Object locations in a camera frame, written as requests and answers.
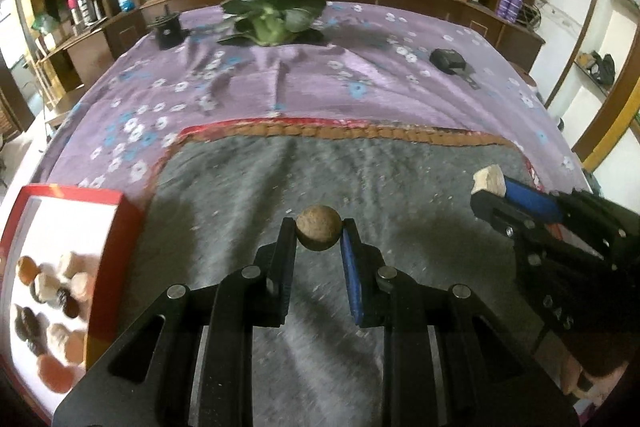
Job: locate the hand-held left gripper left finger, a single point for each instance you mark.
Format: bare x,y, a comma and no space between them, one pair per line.
287,277

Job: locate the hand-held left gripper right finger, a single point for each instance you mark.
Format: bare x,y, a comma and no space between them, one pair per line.
352,279

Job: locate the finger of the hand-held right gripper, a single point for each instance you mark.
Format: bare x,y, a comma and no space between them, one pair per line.
500,212
532,202

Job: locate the brown round longan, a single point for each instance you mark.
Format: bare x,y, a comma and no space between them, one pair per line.
319,229

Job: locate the red white tray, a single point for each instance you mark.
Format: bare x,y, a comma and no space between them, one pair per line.
112,257

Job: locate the person's right hand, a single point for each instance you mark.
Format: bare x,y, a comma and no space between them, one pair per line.
575,374

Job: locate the grey felt mat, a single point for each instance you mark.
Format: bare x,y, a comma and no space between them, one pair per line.
400,177

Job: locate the dark shelf clutter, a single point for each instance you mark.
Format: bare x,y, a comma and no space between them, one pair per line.
597,67

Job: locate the small black clip device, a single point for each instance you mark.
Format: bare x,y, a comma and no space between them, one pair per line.
449,59

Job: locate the purple spray can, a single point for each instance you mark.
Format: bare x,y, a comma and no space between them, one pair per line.
518,7
506,4

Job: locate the purple floral cloth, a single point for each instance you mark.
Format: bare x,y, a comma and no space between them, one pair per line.
325,77

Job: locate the green bok choy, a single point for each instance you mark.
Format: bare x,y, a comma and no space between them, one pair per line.
272,14

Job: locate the black cylinder part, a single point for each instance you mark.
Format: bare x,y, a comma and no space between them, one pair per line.
167,32

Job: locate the pink bottle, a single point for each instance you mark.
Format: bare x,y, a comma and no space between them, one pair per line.
74,7

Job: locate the green plastic bag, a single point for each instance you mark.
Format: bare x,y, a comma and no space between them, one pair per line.
45,24

